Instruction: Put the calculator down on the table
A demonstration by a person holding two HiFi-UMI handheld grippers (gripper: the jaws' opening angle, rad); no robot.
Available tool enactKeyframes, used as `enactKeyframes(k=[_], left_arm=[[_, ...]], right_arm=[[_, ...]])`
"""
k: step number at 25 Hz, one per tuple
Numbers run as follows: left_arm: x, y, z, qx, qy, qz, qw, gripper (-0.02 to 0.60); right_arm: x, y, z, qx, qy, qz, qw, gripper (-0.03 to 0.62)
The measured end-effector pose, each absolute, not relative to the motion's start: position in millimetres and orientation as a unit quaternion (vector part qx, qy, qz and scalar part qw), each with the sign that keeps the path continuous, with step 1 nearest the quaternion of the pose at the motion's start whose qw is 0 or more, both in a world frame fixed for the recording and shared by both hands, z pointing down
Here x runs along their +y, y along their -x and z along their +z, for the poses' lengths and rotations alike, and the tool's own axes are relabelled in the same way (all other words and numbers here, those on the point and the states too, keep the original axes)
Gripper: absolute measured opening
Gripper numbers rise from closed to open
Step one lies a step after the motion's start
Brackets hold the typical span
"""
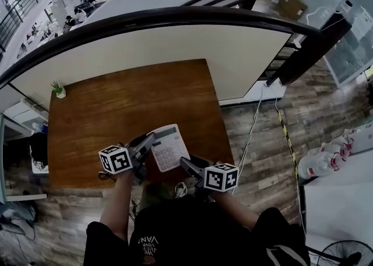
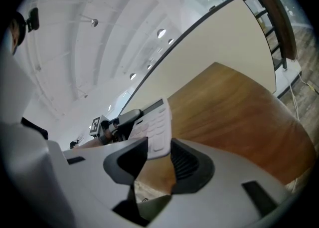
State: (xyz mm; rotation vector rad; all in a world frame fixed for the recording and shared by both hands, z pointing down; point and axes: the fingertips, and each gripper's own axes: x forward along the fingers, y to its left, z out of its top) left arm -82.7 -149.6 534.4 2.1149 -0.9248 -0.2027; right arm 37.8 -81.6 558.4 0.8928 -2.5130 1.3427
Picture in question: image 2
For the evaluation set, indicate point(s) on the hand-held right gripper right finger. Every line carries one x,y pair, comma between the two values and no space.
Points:
192,169

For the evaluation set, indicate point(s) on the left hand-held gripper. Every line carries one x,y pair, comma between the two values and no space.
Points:
104,128

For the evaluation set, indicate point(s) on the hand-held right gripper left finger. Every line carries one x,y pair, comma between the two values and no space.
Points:
124,164

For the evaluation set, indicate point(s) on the white calculator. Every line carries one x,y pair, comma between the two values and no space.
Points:
155,129

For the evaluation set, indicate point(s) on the brown wooden table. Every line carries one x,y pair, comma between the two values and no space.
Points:
236,122

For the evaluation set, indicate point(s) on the silver dome pendant lamp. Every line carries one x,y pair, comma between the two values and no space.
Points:
94,23

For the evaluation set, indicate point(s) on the cream partition panel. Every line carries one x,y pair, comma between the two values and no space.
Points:
211,52

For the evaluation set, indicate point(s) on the blue face mask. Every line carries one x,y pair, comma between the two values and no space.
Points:
15,46

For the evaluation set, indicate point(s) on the person's head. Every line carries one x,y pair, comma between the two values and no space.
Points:
17,32

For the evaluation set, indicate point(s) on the black stair railing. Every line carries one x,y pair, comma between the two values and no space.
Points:
271,42

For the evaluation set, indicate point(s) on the wooden railing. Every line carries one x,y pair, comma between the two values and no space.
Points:
279,12

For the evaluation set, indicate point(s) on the black head-mounted camera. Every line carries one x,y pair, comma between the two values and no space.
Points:
33,20

